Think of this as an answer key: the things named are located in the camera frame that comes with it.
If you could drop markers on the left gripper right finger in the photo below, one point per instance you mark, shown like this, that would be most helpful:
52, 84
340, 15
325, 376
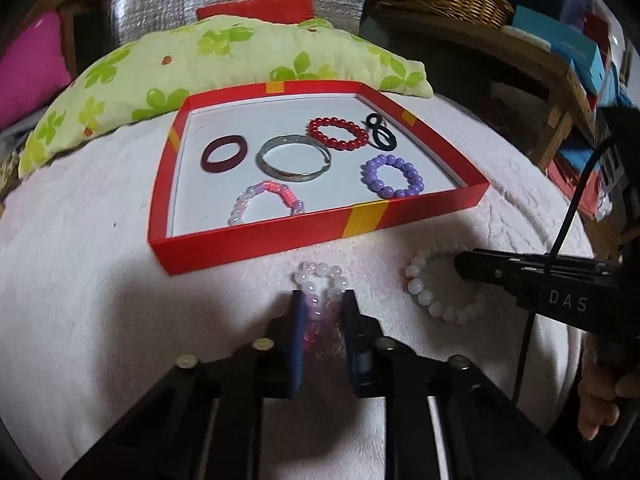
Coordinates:
377, 364

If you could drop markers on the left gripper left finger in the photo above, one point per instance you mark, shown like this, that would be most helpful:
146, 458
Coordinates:
272, 365

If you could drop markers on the maroon hair band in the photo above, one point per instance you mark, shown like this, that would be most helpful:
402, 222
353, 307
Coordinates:
224, 154

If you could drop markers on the silver bangle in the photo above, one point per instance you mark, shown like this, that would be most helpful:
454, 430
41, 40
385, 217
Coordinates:
293, 158

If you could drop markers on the person's right hand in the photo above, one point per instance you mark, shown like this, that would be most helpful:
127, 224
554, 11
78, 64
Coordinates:
598, 390

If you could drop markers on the red shallow box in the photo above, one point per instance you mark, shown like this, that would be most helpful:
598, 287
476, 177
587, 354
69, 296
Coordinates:
253, 170

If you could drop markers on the blue box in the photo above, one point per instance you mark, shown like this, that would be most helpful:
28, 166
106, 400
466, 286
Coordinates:
565, 41

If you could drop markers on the wooden shelf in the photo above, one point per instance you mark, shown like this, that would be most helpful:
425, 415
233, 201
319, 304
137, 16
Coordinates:
530, 96

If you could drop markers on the green floral pillow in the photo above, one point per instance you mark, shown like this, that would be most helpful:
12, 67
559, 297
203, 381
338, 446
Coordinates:
154, 75

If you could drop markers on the red cushion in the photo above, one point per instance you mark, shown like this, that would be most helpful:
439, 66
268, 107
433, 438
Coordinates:
272, 11

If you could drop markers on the magenta pillow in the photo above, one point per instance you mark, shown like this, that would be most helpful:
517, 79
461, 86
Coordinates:
33, 69

